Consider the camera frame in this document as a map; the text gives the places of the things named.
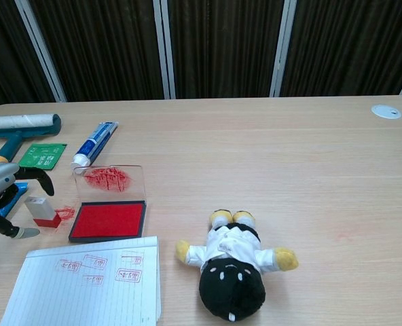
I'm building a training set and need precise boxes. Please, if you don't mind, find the white cable grommet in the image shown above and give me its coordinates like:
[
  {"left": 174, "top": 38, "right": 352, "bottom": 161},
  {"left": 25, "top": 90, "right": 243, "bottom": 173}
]
[{"left": 371, "top": 105, "right": 402, "bottom": 120}]

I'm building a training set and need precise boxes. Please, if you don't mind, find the white lined notepad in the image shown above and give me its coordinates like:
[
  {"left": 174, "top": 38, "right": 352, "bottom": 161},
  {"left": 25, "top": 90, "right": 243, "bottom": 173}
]
[{"left": 0, "top": 236, "right": 162, "bottom": 326}]

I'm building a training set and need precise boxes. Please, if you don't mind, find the red ink pad clear lid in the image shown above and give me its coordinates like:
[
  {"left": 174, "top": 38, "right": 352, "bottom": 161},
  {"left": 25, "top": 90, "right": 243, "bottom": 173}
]
[{"left": 67, "top": 164, "right": 148, "bottom": 243}]

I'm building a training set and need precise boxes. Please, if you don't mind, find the black plush doll white coat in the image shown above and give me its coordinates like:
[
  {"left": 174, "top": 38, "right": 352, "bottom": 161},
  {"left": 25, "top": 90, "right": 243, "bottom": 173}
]
[{"left": 175, "top": 209, "right": 299, "bottom": 323}]

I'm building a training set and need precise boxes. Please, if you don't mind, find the white red rubber stamp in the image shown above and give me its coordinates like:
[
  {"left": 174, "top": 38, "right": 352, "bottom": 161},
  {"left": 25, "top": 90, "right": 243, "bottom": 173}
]
[{"left": 24, "top": 196, "right": 62, "bottom": 228}]

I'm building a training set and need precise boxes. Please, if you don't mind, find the green sachet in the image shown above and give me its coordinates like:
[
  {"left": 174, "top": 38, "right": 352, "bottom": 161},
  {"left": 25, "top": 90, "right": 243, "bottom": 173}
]
[{"left": 18, "top": 143, "right": 68, "bottom": 170}]

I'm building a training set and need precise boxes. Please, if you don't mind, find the blue white toothpaste tube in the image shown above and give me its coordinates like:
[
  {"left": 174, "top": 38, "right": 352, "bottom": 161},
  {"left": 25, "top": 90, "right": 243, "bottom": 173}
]
[{"left": 69, "top": 122, "right": 120, "bottom": 172}]

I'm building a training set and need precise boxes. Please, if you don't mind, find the teal lint roller orange tip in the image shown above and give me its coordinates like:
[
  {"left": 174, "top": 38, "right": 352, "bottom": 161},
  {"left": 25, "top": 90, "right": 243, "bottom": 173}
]
[{"left": 0, "top": 113, "right": 62, "bottom": 164}]

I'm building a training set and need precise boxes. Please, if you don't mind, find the blue snack packet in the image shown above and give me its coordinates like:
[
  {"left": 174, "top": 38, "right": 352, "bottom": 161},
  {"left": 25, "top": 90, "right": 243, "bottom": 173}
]
[{"left": 0, "top": 181, "right": 29, "bottom": 220}]

